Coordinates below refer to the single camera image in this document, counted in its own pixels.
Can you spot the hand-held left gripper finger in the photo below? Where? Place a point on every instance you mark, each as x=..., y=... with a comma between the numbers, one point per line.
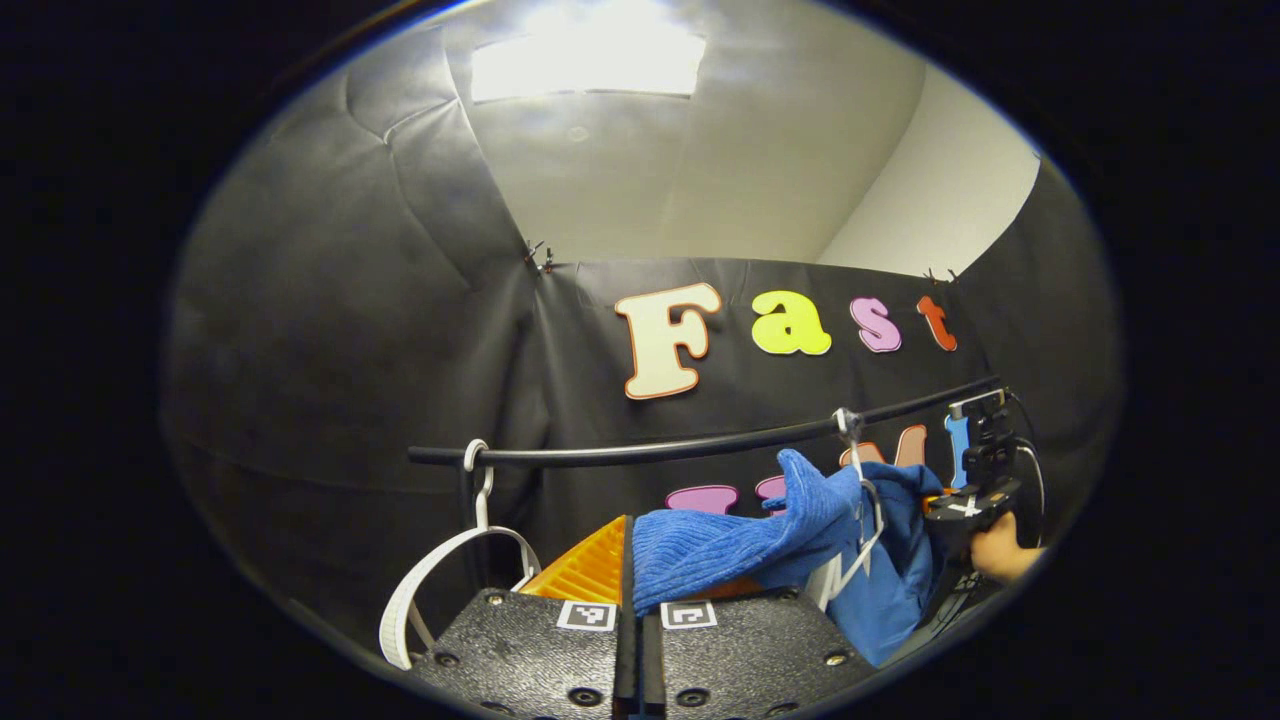
x=627, y=660
x=652, y=670

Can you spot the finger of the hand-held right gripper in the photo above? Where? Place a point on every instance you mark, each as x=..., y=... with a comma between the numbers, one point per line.
x=990, y=500

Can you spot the blue knit jacket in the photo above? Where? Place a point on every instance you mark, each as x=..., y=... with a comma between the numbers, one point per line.
x=720, y=550

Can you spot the white plastic clothes hanger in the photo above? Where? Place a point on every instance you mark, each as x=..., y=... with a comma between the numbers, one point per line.
x=395, y=625
x=846, y=422

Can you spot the black backdrop clip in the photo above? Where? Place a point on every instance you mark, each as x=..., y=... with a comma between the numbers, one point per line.
x=940, y=275
x=537, y=257

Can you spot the ceiling light panel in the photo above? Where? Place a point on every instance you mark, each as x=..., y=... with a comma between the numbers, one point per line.
x=590, y=65

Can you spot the black clothes rail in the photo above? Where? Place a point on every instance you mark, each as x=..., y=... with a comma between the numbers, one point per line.
x=650, y=452

